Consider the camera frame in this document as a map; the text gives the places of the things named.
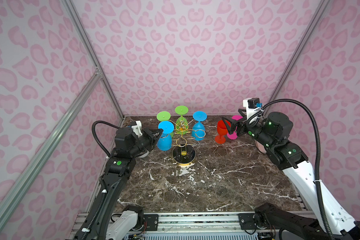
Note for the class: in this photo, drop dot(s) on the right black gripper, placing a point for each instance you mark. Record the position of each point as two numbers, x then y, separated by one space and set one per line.
243 124

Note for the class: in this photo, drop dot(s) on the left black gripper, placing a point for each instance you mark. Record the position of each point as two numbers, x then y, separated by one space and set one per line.
148 134

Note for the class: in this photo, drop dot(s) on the red wine glass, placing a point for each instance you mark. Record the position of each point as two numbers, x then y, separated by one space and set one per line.
222 131

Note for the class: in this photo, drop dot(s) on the blue wine glass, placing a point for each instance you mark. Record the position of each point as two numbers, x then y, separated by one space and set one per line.
198 130
165 141

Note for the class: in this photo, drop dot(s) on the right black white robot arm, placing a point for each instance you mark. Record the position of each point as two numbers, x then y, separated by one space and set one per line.
332 221

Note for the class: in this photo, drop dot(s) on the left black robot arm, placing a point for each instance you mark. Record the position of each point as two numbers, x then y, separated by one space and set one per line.
117 172

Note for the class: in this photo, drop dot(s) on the left green wine glass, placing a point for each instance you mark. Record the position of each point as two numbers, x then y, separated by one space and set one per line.
163 116

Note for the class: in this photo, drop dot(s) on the green wine glass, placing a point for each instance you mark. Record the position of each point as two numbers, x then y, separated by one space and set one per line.
163 116
182 125

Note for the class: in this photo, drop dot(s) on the back green wine glass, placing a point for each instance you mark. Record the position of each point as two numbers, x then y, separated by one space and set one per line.
182 125

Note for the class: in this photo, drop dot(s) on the clear tape roll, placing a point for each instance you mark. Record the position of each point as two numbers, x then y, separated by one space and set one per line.
144 155

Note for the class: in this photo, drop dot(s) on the pink rectangular block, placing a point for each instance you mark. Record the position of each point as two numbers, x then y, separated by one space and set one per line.
260 148

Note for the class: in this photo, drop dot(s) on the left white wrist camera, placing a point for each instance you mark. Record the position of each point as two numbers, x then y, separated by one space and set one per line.
137 128

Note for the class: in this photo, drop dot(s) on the gold wire glass rack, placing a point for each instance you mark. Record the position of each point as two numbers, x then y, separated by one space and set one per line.
184 152

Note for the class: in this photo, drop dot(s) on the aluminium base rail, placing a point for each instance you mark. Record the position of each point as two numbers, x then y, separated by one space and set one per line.
132 225

